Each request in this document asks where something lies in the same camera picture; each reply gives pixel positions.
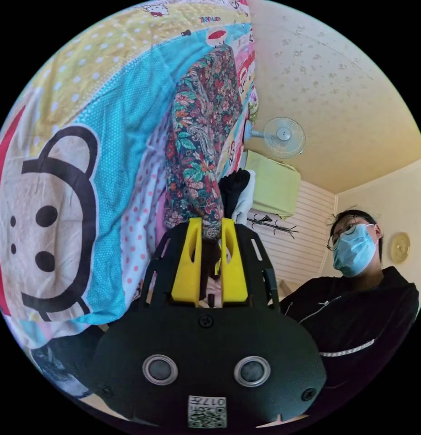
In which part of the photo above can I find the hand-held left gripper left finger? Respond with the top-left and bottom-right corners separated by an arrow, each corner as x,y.
171,217 -> 203,304

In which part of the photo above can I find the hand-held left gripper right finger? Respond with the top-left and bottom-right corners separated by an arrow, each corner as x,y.
221,217 -> 248,303

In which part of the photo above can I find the floral skirt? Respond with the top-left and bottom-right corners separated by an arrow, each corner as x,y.
164,43 -> 244,242

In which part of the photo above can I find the black coat rack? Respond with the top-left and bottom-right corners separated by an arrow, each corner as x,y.
247,214 -> 299,235

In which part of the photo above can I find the green covered cupboard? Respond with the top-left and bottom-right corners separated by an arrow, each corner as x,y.
243,150 -> 302,221

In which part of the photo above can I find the person's body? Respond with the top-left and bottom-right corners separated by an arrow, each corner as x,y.
279,209 -> 420,401

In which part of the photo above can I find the white electric fan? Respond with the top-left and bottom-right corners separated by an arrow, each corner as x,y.
243,116 -> 306,160

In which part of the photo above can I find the bed with cartoon printed sheet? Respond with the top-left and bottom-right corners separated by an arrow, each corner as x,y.
0,0 -> 259,349

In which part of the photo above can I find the round wall clock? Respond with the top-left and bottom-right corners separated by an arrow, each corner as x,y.
389,232 -> 411,263

